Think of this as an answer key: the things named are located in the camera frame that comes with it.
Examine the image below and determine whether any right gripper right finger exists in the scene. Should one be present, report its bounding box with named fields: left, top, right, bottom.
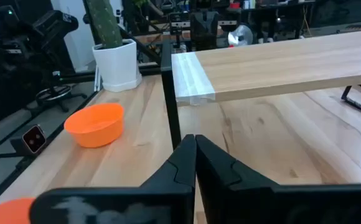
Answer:
left=195, top=134, right=361, bottom=224

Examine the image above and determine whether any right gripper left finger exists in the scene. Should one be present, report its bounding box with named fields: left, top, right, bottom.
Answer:
left=29, top=134, right=197, bottom=224

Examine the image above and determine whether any orange plastic bowl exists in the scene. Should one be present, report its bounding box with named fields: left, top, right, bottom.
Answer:
left=0, top=198, right=36, bottom=224
left=63, top=103, right=125, bottom=149

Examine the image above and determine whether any clear tape strip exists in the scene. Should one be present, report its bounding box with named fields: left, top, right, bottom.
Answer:
left=171, top=52, right=216, bottom=106

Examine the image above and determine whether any white hexagonal plant pot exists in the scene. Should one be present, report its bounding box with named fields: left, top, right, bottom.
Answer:
left=91, top=38, right=143, bottom=93

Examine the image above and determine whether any black office chair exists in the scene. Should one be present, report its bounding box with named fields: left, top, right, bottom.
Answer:
left=190, top=10, right=220, bottom=51

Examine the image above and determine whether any black chair base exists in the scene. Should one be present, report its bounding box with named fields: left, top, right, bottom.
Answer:
left=35, top=84, right=88, bottom=113

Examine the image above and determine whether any green cactus plant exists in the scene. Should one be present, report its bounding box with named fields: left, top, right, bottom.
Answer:
left=85, top=0, right=124, bottom=50

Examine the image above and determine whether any wooden shelf black metal frame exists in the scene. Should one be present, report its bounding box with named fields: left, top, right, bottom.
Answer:
left=161, top=28, right=361, bottom=150

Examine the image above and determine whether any small table-level camera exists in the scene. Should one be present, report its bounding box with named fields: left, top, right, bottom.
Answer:
left=10, top=124, right=47, bottom=156

